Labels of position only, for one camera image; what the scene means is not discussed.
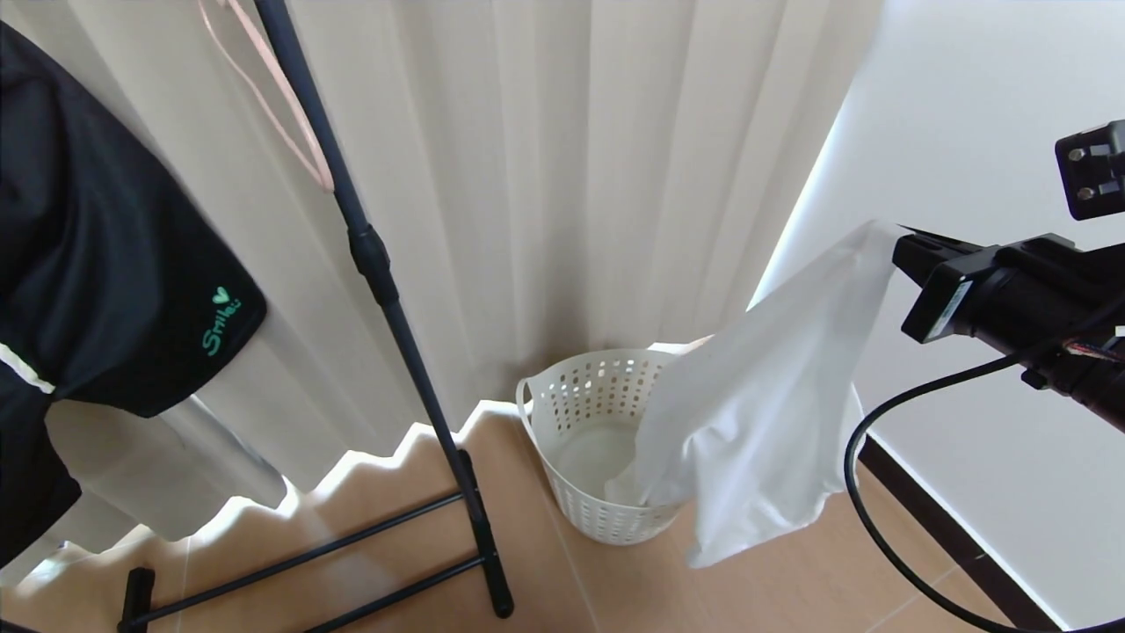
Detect white garment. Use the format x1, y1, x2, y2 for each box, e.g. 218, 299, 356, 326
605, 220, 902, 570

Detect black clothes rack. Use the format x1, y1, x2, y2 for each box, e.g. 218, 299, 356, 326
119, 0, 515, 633

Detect beige curtain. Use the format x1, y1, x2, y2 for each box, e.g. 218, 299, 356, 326
0, 0, 884, 586

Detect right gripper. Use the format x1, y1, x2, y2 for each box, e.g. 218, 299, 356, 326
901, 233, 1125, 432

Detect black cable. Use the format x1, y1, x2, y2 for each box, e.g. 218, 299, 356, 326
844, 299, 1125, 633

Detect pink clothes hanger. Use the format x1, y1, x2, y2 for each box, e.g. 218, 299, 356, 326
198, 0, 335, 193

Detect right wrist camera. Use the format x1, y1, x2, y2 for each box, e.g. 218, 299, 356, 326
1055, 119, 1125, 221

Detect white laundry basket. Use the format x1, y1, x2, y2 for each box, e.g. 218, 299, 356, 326
516, 347, 708, 546

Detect black shorts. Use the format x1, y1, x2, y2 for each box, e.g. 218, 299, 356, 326
0, 22, 269, 568

